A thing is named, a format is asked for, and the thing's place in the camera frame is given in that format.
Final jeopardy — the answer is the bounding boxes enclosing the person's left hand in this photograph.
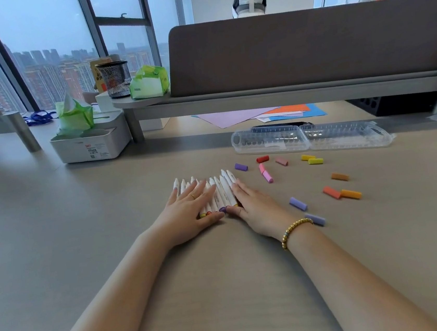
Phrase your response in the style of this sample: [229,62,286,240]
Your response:
[134,178,229,256]

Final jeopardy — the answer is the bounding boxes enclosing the person's right hand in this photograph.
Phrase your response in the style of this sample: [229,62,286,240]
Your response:
[222,173,303,246]

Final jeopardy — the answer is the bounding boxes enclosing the group of warm-coloured white markers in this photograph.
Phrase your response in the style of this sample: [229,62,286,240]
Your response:
[171,167,244,222]

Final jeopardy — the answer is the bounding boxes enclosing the group of warm-coloured marker caps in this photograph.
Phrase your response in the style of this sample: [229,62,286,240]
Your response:
[234,145,366,236]

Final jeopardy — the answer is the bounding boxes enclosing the clear plastic marker case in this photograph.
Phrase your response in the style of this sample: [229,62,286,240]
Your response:
[230,113,395,165]

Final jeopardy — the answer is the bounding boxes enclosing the person's right forearm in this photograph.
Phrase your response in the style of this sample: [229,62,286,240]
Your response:
[284,208,437,331]

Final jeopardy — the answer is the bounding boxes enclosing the person's left forearm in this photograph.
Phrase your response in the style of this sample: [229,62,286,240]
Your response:
[23,231,181,331]

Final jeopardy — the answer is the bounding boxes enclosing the white desk organizer box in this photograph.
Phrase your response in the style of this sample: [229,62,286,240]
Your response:
[47,109,135,166]

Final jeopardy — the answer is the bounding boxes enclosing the small white box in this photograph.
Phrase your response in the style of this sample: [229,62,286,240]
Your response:
[94,90,123,114]

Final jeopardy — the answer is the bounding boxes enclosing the black smartphone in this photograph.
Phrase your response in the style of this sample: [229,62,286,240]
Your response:
[250,119,314,133]

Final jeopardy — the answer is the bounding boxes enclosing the papers with orange sheet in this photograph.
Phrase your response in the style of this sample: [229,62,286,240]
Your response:
[256,110,304,123]

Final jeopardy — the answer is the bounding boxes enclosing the lilac paper sheet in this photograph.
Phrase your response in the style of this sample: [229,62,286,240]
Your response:
[197,105,281,132]

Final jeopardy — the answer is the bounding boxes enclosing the orange paper sheet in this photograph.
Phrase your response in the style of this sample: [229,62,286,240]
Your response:
[259,103,311,117]

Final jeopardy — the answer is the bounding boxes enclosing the crumpled green tissue pack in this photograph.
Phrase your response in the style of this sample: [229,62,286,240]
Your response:
[52,87,97,139]

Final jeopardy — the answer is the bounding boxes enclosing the black mesh pen holder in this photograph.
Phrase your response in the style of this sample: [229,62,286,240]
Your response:
[95,59,135,100]

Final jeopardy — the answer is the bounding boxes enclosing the gold bead bracelet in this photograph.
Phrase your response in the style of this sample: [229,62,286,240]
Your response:
[279,217,317,251]

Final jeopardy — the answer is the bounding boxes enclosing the blue lanyard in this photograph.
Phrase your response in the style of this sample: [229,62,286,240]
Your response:
[22,108,58,127]

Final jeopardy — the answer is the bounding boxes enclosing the dark window frame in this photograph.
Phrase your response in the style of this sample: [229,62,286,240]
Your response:
[0,0,195,116]

